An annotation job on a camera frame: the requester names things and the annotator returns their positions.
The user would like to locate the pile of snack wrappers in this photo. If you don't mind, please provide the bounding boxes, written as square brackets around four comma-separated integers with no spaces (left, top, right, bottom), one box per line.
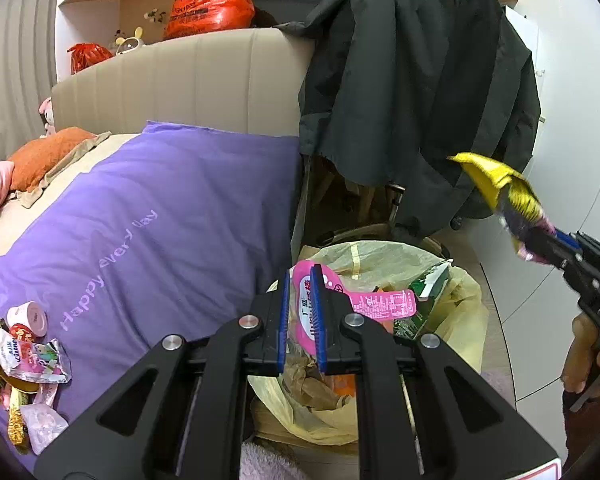
[0,310,73,456]

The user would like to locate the large red plastic bag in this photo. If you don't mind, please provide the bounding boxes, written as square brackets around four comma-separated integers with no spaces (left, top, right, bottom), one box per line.
[163,0,257,41]

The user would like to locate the pink snack wrapper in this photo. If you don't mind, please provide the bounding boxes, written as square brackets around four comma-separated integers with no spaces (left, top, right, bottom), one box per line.
[292,260,418,356]

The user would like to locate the pink paper cup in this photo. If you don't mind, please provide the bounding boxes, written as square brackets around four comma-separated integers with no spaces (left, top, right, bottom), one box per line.
[6,301,48,337]

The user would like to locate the wooden swivel chair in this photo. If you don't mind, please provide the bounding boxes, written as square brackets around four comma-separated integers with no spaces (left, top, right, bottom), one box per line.
[305,155,463,261]

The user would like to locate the person's right hand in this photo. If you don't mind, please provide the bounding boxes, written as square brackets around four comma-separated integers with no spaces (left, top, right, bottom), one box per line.
[561,314,600,396]

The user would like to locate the person's right forearm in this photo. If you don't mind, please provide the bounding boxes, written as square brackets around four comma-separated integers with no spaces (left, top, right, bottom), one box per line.
[562,392,600,471]

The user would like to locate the white bunny toy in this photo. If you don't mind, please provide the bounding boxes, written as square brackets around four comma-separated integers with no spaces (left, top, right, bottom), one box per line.
[112,26,146,56]

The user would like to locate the purple blanket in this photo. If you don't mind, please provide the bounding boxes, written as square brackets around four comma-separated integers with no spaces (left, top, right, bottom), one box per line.
[0,120,303,473]

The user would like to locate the crumpled brown paper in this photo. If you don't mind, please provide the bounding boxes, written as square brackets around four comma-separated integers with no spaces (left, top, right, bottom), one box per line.
[280,355,351,411]

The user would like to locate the beige padded headboard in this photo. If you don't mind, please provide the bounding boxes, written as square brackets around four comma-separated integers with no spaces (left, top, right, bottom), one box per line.
[51,27,316,141]

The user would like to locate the small red plastic bag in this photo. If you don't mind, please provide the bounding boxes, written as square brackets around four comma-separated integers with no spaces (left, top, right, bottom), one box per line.
[67,42,115,75]

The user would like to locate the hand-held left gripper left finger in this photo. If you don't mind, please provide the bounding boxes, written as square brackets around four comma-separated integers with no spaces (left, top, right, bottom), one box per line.
[34,267,293,480]

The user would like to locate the trash bin with yellow bag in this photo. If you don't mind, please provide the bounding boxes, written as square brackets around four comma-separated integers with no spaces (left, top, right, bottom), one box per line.
[247,241,490,448]

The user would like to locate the black jacket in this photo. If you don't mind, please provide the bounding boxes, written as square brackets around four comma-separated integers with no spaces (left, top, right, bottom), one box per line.
[299,0,541,238]

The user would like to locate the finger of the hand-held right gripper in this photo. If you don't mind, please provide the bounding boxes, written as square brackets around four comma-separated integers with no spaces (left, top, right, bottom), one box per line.
[550,227,588,256]
[522,237,573,271]

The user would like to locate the grey curtain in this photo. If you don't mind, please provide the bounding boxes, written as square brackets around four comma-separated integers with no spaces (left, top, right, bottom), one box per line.
[0,0,63,166]

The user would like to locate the beige bed sheet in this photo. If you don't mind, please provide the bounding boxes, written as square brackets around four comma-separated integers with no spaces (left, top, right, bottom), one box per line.
[0,132,141,281]

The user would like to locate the white wardrobe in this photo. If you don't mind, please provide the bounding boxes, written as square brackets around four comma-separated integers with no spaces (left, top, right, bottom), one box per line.
[460,0,600,403]

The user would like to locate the lilac fluffy cloth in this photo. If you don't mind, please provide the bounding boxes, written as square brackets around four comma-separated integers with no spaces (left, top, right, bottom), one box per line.
[240,437,311,480]

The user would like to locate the green carton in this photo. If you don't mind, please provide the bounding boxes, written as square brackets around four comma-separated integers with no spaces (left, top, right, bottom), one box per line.
[392,260,453,341]

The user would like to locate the pink plush toy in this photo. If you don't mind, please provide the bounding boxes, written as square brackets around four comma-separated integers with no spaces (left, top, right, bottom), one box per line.
[38,97,56,136]

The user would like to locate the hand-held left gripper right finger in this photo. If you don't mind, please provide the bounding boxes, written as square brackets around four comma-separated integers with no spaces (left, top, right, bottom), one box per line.
[307,263,563,480]

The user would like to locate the orange pillow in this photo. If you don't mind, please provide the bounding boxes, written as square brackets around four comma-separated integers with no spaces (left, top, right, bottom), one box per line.
[7,127,98,193]

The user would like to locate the yellow and purple snack wrapper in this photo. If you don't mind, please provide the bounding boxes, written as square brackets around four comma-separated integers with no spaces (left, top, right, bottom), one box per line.
[447,152,556,263]

